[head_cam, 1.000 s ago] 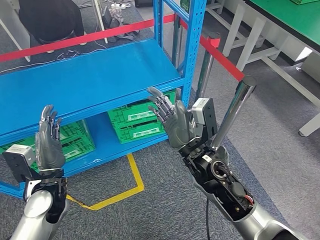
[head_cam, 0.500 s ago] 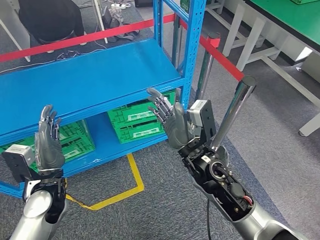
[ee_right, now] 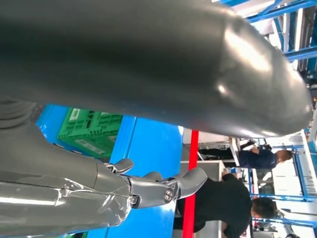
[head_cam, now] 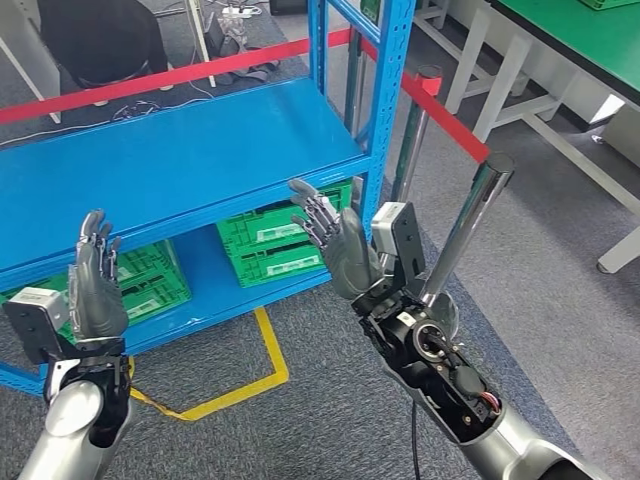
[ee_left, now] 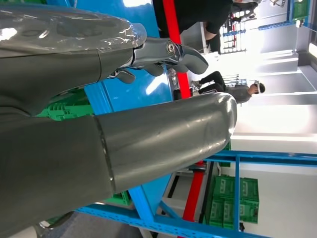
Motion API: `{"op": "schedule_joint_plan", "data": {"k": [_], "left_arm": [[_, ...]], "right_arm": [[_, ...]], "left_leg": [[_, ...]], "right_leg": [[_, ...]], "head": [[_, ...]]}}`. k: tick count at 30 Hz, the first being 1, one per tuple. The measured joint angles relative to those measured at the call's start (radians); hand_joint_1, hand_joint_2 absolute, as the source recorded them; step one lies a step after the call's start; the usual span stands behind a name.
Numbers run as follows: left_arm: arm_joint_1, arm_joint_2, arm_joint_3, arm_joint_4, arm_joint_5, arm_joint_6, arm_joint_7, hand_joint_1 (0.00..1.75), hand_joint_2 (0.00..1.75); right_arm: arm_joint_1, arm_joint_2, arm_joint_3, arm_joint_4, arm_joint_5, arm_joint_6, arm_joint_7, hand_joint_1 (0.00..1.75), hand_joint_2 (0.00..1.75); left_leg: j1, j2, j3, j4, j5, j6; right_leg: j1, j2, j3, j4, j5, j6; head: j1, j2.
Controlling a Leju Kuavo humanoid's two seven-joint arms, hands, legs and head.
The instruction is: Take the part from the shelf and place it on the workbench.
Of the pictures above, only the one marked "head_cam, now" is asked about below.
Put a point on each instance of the green plastic crate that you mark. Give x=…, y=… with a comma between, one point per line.
x=155, y=285
x=270, y=245
x=607, y=3

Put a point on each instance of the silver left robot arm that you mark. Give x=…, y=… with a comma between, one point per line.
x=70, y=430

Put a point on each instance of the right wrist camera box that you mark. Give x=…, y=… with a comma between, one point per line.
x=407, y=245

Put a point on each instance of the yellow floor tape square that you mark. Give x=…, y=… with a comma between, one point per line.
x=275, y=351

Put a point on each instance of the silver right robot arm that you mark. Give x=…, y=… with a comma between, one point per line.
x=450, y=384

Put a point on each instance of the white power strip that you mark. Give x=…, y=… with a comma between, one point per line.
x=242, y=11

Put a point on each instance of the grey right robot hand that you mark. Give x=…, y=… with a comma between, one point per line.
x=352, y=258

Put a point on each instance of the person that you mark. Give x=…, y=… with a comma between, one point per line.
x=100, y=33

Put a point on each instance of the green top white table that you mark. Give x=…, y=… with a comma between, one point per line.
x=575, y=46

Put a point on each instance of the grey backpack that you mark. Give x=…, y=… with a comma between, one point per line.
x=225, y=43

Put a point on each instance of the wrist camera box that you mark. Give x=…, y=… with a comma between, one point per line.
x=407, y=245
x=32, y=324

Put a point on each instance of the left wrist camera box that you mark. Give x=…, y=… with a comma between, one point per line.
x=32, y=324

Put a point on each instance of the red capped barrier post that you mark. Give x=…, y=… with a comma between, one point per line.
x=415, y=126

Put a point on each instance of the black round stool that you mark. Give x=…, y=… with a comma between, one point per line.
x=115, y=78

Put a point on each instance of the blue metal shelf rack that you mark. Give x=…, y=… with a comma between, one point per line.
x=175, y=166

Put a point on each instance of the white desk panel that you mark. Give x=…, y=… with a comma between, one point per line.
x=30, y=53
x=200, y=40

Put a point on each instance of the chrome barrier post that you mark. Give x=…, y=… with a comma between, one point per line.
x=465, y=225

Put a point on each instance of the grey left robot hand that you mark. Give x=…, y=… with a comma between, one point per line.
x=97, y=305

